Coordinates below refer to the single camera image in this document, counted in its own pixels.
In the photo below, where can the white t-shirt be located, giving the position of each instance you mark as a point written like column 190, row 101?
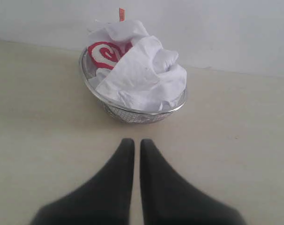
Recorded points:
column 131, row 68

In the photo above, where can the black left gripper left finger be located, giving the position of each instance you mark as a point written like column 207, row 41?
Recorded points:
column 103, row 200

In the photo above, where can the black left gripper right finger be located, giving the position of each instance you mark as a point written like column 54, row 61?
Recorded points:
column 168, row 199

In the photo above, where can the metal mesh basket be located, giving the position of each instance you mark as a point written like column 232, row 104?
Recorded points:
column 126, row 115

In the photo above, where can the orange tag on wall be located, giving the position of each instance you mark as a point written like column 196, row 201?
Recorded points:
column 121, row 14

